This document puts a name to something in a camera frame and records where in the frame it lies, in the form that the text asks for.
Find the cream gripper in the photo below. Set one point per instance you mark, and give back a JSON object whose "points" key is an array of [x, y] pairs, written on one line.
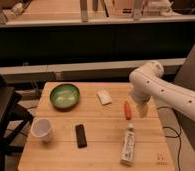
{"points": [[142, 110]]}

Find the white sponge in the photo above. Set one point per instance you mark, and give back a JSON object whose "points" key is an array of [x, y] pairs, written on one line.
{"points": [[104, 97]]}

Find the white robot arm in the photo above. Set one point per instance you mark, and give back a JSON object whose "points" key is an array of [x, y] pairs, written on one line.
{"points": [[147, 81]]}

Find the green ceramic bowl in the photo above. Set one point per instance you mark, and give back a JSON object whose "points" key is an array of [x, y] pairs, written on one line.
{"points": [[65, 96]]}

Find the orange carrot toy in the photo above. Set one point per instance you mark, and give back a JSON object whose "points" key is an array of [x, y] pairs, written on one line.
{"points": [[127, 110]]}

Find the white tube bottle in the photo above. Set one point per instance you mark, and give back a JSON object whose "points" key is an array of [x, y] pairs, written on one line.
{"points": [[128, 146]]}

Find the black rectangular remote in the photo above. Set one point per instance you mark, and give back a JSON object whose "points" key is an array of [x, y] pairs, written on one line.
{"points": [[80, 135]]}

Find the wooden table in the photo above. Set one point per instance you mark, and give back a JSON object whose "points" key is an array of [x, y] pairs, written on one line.
{"points": [[104, 127]]}

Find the black side stand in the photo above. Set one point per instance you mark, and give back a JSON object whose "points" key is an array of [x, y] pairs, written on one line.
{"points": [[13, 117]]}

